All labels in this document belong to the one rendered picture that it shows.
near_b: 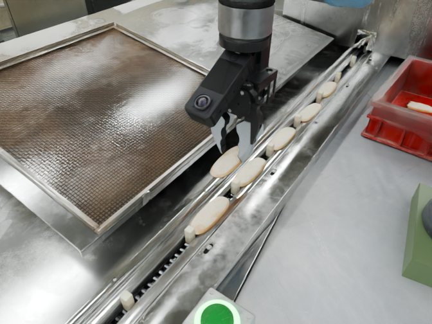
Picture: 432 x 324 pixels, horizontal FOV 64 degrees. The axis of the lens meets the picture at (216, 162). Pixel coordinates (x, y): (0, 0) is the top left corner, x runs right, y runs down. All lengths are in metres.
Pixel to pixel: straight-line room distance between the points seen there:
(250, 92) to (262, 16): 0.10
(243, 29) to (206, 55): 0.54
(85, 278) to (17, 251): 0.14
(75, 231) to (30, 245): 0.13
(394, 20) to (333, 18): 0.19
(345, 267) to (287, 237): 0.10
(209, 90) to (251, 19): 0.10
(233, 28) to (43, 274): 0.47
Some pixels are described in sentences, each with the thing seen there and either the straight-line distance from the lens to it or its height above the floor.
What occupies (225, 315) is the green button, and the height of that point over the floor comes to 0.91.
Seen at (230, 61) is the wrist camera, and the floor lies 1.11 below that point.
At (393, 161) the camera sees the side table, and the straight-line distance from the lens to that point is 0.86.
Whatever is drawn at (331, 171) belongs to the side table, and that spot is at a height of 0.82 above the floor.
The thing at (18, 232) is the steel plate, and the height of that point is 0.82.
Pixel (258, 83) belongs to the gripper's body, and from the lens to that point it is 0.52.
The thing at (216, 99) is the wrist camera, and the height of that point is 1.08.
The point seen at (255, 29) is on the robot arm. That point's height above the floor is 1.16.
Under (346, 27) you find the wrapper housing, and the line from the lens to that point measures 1.30.
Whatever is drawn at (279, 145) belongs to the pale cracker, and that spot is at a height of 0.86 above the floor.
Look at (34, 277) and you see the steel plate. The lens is 0.64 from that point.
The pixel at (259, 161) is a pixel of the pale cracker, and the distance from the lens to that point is 0.71.
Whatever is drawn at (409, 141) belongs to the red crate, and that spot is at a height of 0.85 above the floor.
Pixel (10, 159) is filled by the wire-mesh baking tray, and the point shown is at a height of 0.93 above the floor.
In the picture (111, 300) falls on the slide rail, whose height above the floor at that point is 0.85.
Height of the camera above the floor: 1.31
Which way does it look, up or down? 40 degrees down
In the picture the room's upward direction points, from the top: straight up
